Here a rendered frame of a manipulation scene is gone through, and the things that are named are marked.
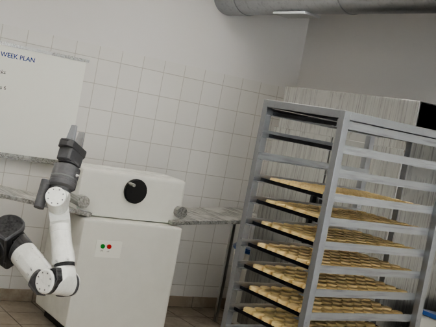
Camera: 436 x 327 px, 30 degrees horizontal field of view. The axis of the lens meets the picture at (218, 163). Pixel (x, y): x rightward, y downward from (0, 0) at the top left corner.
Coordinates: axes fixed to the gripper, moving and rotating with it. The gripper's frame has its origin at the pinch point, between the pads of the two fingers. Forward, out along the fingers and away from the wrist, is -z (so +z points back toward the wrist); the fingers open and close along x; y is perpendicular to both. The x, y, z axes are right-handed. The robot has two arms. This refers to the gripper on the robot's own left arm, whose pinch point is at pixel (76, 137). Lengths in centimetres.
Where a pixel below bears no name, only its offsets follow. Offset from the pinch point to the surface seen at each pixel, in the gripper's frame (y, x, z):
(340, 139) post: -77, -47, -26
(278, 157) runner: -44, -82, -32
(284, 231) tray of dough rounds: -54, -76, 2
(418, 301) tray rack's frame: -102, -119, 12
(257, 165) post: -38, -75, -25
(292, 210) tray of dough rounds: -57, -71, -6
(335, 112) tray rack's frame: -74, -46, -36
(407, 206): -97, -93, -19
